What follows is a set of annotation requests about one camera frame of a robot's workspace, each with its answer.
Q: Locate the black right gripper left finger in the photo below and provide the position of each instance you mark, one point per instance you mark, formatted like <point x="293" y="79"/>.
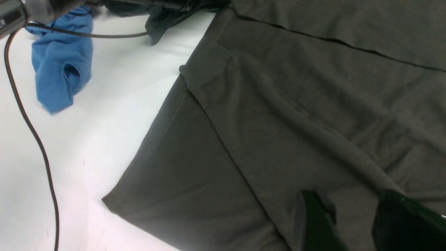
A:
<point x="314" y="224"/>

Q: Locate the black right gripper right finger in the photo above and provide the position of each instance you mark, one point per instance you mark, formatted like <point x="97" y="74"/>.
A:
<point x="403" y="224"/>

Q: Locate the dark gray long-sleeved shirt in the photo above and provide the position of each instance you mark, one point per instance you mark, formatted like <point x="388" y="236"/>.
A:
<point x="343" y="97"/>

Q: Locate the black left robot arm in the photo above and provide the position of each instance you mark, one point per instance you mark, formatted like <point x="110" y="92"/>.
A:
<point x="16" y="14"/>

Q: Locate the dark teal crumpled garment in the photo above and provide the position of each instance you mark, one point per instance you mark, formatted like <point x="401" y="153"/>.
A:
<point x="163" y="14"/>

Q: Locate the blue crumpled garment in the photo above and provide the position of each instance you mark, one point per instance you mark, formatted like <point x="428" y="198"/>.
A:
<point x="62" y="64"/>

